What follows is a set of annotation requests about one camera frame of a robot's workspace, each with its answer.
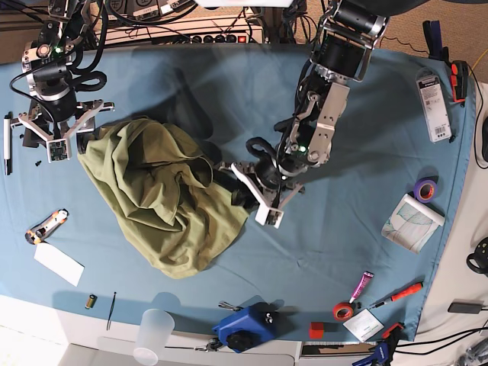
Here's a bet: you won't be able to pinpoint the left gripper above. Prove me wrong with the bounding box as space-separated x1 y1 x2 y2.
219 158 305 210

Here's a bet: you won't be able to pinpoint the orange grey utility knife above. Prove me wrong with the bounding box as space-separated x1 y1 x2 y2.
25 209 69 245

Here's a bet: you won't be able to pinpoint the blue plastic clamp device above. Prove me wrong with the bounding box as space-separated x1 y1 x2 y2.
212 301 277 353

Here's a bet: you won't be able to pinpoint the black and white marker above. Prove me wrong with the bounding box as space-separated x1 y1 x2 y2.
3 112 12 175

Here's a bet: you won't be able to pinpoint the black tweezers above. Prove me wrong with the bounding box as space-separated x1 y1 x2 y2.
106 291 117 331

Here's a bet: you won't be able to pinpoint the black power adapter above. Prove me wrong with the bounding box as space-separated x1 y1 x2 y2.
448 301 487 314

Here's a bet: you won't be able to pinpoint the white paper card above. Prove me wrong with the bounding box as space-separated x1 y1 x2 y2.
34 242 85 287

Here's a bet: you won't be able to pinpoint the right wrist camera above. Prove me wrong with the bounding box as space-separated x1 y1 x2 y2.
46 139 72 163

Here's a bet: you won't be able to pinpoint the light blue table cloth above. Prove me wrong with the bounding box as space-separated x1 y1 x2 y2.
1 45 477 341

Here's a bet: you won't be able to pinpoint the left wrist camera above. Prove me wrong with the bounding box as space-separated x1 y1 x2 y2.
255 205 284 229

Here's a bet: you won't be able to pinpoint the small green battery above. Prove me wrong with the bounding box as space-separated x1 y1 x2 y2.
85 294 98 310

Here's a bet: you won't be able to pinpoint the black remote control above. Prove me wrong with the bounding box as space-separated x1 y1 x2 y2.
22 128 39 148

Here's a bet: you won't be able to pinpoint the red tape roll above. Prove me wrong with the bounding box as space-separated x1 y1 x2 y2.
332 302 355 322

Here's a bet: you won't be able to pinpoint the olive green t-shirt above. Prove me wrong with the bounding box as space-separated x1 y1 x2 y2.
78 117 249 279

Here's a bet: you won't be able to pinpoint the rolled printed paper sheet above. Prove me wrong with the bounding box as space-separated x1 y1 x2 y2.
381 194 445 254

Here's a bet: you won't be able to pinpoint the pink glue tube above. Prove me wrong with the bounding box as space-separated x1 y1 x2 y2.
348 271 374 303

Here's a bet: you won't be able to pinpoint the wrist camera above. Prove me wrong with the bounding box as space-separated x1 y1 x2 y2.
255 205 284 229
46 139 72 163

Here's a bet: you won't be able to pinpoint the black power strip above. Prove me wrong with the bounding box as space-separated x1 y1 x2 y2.
190 34 249 43

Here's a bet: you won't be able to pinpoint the red cube block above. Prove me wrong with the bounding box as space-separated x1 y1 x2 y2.
309 322 325 339

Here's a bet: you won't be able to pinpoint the blue orange spring clamp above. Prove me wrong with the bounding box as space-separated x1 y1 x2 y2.
352 323 404 366

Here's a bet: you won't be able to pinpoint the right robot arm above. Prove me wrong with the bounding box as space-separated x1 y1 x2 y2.
3 1 114 162

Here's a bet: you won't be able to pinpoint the orange black clamp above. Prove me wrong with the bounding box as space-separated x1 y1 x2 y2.
451 60 469 103

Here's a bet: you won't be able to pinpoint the white square paper note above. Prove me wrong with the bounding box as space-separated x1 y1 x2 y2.
343 309 384 342

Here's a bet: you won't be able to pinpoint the clear plastic package box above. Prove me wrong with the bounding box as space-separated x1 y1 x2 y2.
416 68 452 143

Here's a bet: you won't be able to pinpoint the orange handled screwdriver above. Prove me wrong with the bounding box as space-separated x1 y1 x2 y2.
368 282 423 309

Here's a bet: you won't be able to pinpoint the purple tape roll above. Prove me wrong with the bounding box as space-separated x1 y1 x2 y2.
413 176 438 204

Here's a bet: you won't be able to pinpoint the blue black clamp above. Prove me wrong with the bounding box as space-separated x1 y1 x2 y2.
422 21 449 63

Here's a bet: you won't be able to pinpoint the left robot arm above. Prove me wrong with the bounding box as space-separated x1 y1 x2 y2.
220 1 389 209

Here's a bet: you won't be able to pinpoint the translucent plastic cup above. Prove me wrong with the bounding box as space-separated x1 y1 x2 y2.
133 309 175 366

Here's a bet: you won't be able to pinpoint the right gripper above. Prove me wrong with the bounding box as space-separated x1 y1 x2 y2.
11 99 114 155

